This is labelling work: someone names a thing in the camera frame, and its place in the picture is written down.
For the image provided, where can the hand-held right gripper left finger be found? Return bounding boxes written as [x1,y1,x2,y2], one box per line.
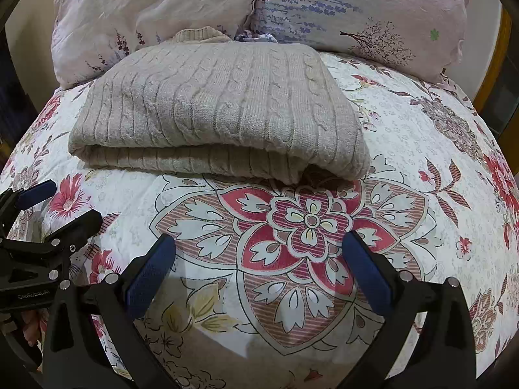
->
[42,233,177,389]

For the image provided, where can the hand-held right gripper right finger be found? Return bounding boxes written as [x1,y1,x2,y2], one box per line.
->
[343,230,478,389]

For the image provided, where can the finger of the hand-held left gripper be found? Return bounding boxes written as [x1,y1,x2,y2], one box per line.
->
[0,180,58,232]
[0,210,103,281]

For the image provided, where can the beige cable-knit sweater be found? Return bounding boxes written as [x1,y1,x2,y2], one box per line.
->
[68,26,371,186]

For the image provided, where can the floral quilted bedspread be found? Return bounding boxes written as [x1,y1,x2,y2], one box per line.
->
[0,51,519,389]

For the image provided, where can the pink floral pillow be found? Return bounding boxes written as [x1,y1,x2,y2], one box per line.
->
[51,0,260,90]

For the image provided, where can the blue floral cloth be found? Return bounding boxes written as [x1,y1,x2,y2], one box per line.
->
[234,31,279,45]

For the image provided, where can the pink pillow with tree print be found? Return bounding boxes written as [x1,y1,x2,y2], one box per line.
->
[248,0,484,87]

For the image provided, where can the yellow wooden bed frame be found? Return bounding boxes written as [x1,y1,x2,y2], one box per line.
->
[472,6,519,138]

